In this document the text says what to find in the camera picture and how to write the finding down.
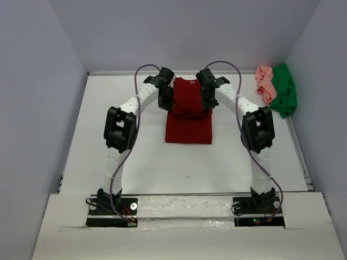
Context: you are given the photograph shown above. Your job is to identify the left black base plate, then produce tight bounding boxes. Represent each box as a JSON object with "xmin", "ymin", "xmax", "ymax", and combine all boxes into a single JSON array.
[{"xmin": 85, "ymin": 196, "xmax": 138, "ymax": 228}]

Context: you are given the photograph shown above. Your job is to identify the green t-shirt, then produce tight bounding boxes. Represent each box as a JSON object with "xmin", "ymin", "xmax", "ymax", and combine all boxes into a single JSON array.
[{"xmin": 270, "ymin": 64, "xmax": 298, "ymax": 119}]

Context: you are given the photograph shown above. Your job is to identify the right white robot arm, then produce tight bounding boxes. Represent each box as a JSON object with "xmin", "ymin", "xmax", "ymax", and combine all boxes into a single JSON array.
[{"xmin": 196, "ymin": 68, "xmax": 282, "ymax": 217}]

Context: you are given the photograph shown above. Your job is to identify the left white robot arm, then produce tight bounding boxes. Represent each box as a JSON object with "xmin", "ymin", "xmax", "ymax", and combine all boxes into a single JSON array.
[{"xmin": 97, "ymin": 67, "xmax": 174, "ymax": 219}]

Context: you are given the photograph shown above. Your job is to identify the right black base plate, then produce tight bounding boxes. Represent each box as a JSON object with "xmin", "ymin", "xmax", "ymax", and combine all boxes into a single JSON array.
[{"xmin": 230, "ymin": 197, "xmax": 285, "ymax": 228}]

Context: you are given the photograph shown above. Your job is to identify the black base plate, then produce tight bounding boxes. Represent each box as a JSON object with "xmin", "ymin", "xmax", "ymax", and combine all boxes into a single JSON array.
[
  {"xmin": 85, "ymin": 196, "xmax": 138, "ymax": 228},
  {"xmin": 230, "ymin": 197, "xmax": 285, "ymax": 228}
]

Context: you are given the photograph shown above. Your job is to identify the pink t-shirt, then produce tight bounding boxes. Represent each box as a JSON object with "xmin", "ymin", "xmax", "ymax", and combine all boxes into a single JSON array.
[{"xmin": 255, "ymin": 66, "xmax": 277, "ymax": 105}]

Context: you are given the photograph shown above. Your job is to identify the red t-shirt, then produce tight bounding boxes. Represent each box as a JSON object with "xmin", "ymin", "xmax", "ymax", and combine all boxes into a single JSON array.
[{"xmin": 165, "ymin": 77, "xmax": 213, "ymax": 145}]

